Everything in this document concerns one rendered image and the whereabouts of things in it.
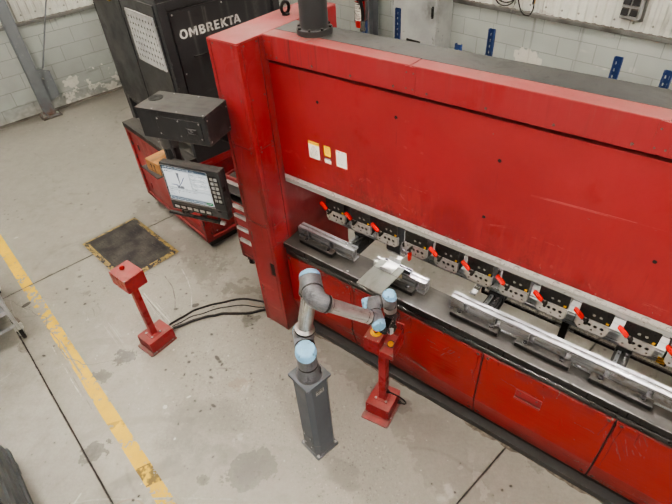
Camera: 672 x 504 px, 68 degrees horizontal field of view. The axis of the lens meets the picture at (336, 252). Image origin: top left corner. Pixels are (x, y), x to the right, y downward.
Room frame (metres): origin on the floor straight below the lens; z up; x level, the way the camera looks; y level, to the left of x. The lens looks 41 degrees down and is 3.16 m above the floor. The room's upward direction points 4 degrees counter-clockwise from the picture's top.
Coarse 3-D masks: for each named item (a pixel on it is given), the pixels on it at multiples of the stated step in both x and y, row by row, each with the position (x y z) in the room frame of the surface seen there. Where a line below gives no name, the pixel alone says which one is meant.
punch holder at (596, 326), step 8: (584, 304) 1.61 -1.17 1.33; (584, 312) 1.60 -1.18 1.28; (592, 312) 1.58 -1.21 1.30; (600, 312) 1.56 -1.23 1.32; (608, 312) 1.54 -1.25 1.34; (576, 320) 1.61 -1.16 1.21; (592, 320) 1.57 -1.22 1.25; (600, 320) 1.55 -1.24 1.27; (608, 320) 1.53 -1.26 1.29; (584, 328) 1.58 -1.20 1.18; (592, 328) 1.56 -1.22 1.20; (600, 328) 1.55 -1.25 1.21; (608, 328) 1.52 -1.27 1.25; (600, 336) 1.53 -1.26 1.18
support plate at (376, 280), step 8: (376, 264) 2.37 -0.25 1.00; (368, 272) 2.30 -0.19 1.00; (376, 272) 2.29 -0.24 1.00; (384, 272) 2.29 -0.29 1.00; (400, 272) 2.28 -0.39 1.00; (360, 280) 2.23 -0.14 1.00; (368, 280) 2.23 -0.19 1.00; (376, 280) 2.22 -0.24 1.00; (384, 280) 2.22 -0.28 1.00; (392, 280) 2.21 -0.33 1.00; (368, 288) 2.16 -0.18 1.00; (376, 288) 2.15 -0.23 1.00; (384, 288) 2.15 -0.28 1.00
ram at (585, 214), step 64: (320, 128) 2.67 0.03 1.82; (384, 128) 2.37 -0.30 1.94; (448, 128) 2.14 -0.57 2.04; (512, 128) 1.94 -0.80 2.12; (320, 192) 2.70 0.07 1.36; (384, 192) 2.37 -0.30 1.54; (448, 192) 2.11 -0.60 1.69; (512, 192) 1.90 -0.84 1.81; (576, 192) 1.73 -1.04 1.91; (640, 192) 1.58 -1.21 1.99; (512, 256) 1.86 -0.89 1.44; (576, 256) 1.68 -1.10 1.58; (640, 256) 1.52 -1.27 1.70; (640, 320) 1.45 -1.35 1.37
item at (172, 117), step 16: (160, 96) 3.00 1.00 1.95; (176, 96) 2.98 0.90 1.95; (192, 96) 2.96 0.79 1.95; (144, 112) 2.86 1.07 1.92; (160, 112) 2.79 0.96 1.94; (176, 112) 2.75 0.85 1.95; (192, 112) 2.74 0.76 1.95; (208, 112) 2.72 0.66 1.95; (224, 112) 2.84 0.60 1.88; (144, 128) 2.88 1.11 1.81; (160, 128) 2.81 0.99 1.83; (176, 128) 2.76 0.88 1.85; (192, 128) 2.71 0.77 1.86; (208, 128) 2.68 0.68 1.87; (224, 128) 2.81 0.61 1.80; (160, 144) 2.97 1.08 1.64; (176, 144) 2.96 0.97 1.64; (208, 144) 2.68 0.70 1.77
